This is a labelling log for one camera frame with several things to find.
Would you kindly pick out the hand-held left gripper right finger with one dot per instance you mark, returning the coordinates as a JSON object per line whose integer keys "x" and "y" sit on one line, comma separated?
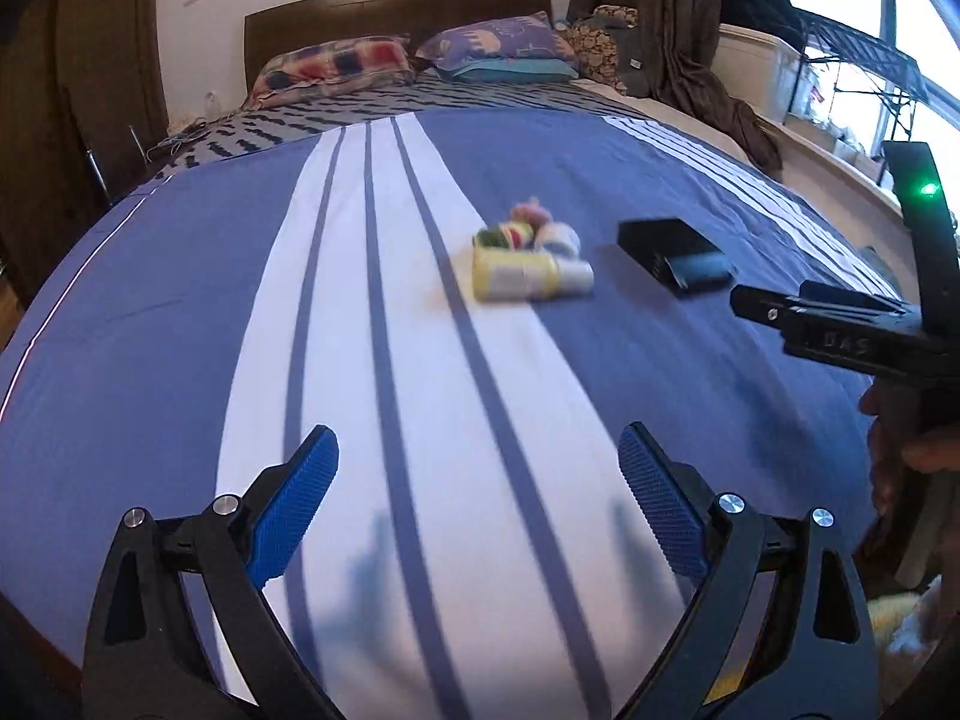
{"x": 664, "y": 510}

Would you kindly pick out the white storage bin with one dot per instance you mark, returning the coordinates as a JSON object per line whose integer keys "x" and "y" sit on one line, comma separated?
{"x": 757, "y": 71}

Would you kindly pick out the black box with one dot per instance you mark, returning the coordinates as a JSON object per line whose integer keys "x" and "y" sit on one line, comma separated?
{"x": 667, "y": 247}

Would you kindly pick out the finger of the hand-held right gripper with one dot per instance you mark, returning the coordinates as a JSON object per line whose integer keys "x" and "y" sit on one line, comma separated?
{"x": 780, "y": 307}

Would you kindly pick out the black clothes pile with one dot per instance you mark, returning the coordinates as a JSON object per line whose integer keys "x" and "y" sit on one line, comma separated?
{"x": 757, "y": 4}

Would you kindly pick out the grey green soft bag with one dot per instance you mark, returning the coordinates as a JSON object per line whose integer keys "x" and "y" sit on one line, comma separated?
{"x": 634, "y": 64}

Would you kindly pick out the cream fluffy rug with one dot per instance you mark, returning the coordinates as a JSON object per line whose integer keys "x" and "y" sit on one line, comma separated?
{"x": 896, "y": 611}

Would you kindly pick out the plaid pillow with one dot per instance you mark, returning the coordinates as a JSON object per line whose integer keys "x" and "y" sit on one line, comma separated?
{"x": 330, "y": 67}

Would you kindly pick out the wooden wardrobe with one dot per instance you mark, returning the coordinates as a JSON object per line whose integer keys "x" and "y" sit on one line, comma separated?
{"x": 67, "y": 90}

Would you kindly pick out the person's right hand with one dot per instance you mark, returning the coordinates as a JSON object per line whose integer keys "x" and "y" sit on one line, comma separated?
{"x": 930, "y": 457}

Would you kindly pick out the patterned brown bag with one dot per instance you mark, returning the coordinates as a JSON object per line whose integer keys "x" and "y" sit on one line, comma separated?
{"x": 592, "y": 41}

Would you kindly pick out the black metal rack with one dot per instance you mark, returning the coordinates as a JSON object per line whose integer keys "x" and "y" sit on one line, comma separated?
{"x": 862, "y": 52}

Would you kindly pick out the brown curtain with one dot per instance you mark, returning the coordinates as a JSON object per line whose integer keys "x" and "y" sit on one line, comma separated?
{"x": 675, "y": 30}

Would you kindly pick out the blue white striped blanket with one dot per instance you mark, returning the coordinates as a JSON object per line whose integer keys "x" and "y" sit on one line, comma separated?
{"x": 225, "y": 315}

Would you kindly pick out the yellow plastic bottle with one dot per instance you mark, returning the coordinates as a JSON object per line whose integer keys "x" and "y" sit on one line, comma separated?
{"x": 517, "y": 274}

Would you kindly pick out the grey zebra print sheet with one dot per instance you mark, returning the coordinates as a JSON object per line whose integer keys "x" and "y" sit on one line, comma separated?
{"x": 337, "y": 116}

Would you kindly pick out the wooden chair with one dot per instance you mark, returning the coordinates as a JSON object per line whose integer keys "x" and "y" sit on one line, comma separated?
{"x": 105, "y": 161}

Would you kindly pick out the wooden headboard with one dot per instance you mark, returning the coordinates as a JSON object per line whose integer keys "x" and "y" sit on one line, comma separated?
{"x": 390, "y": 11}

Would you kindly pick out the purple elephant print pillow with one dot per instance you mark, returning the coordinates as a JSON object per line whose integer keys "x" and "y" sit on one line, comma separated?
{"x": 495, "y": 41}

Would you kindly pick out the teal pillow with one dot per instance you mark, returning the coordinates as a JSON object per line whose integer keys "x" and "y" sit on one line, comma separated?
{"x": 517, "y": 71}

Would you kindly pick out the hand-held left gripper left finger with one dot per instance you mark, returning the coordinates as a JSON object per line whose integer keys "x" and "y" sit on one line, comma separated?
{"x": 296, "y": 510}

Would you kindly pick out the small pink toy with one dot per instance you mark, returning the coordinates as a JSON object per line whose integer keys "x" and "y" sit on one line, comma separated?
{"x": 531, "y": 211}

